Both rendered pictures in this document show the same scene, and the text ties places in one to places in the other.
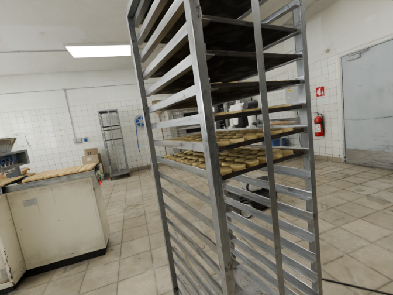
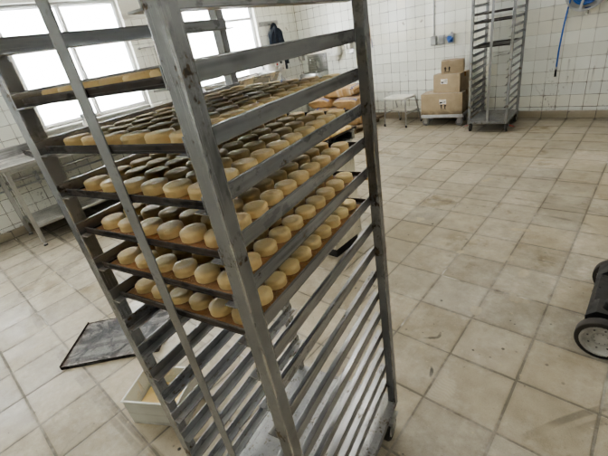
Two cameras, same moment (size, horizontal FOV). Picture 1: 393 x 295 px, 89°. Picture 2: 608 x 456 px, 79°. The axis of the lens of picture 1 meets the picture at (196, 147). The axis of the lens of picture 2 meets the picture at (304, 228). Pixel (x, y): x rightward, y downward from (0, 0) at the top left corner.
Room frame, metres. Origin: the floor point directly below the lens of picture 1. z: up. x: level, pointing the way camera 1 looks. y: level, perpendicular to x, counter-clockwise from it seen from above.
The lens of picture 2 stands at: (0.64, -0.95, 1.52)
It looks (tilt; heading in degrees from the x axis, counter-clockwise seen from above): 27 degrees down; 63
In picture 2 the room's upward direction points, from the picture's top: 11 degrees counter-clockwise
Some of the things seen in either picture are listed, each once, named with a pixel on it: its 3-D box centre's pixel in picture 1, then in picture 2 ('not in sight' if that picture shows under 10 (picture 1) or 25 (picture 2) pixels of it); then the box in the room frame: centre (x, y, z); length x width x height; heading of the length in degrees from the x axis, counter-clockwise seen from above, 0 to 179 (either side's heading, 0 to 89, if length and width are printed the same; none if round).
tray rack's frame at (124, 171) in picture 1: (114, 143); (497, 53); (5.45, 2.19, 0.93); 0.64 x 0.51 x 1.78; 20
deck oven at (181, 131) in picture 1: (198, 128); not in sight; (5.96, -0.14, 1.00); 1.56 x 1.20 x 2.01; 107
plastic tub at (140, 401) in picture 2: not in sight; (165, 394); (0.52, 0.60, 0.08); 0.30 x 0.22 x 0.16; 137
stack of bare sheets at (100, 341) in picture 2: not in sight; (120, 335); (0.37, 1.36, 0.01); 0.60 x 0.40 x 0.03; 153
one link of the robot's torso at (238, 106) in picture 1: (243, 113); not in sight; (2.60, -0.66, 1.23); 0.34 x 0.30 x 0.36; 17
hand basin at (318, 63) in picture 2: not in sight; (316, 71); (4.75, 5.35, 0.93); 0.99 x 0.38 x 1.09; 107
